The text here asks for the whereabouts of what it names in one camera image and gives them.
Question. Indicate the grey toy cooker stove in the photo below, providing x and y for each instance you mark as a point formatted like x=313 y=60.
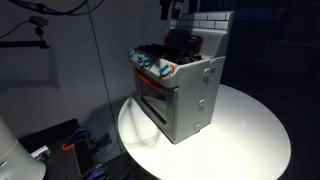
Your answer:
x=177 y=81

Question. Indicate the purple spring clamp upper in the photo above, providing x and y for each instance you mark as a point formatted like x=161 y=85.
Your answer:
x=82 y=134

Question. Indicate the purple spring clamp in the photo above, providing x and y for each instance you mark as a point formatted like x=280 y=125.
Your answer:
x=97 y=172
x=82 y=134

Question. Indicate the white round table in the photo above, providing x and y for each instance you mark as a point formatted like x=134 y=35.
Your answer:
x=245 y=141

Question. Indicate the purple spring clamp lower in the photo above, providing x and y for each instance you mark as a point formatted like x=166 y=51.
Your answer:
x=97 y=172

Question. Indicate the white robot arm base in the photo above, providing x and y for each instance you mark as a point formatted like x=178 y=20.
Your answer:
x=16 y=163

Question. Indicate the black mounting plate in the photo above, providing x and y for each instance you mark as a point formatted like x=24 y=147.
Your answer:
x=46 y=145

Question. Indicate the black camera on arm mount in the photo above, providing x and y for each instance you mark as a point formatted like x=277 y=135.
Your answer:
x=39 y=22

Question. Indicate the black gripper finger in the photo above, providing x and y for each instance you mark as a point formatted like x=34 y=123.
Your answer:
x=177 y=4
x=165 y=4

